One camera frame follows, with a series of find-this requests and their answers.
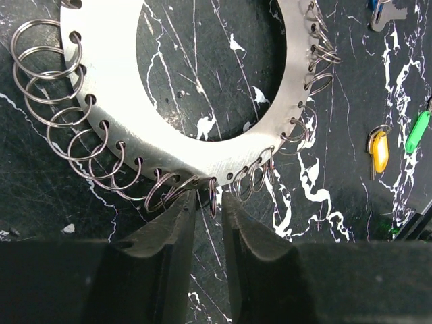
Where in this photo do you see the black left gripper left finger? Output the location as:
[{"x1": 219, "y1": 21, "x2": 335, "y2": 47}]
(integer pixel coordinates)
[{"x1": 1, "y1": 193, "x2": 196, "y2": 323}]

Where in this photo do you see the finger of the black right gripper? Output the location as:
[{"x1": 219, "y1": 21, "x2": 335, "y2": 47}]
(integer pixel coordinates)
[{"x1": 394, "y1": 207, "x2": 431, "y2": 240}]

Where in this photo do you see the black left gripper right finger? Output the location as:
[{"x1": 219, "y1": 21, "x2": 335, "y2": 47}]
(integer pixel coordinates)
[{"x1": 222, "y1": 193, "x2": 431, "y2": 323}]

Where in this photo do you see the yellow tag key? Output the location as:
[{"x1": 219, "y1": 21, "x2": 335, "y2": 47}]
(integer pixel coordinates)
[{"x1": 367, "y1": 124, "x2": 392, "y2": 180}]

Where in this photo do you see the metal key ring disc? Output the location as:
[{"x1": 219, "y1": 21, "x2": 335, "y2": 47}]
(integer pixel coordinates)
[{"x1": 10, "y1": 1, "x2": 341, "y2": 211}]

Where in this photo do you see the green tag key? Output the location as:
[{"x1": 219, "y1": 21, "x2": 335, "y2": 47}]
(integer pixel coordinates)
[{"x1": 405, "y1": 99, "x2": 431, "y2": 154}]

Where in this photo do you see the blue tag key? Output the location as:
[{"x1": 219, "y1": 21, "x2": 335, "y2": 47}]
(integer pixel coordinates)
[{"x1": 370, "y1": 0, "x2": 408, "y2": 32}]

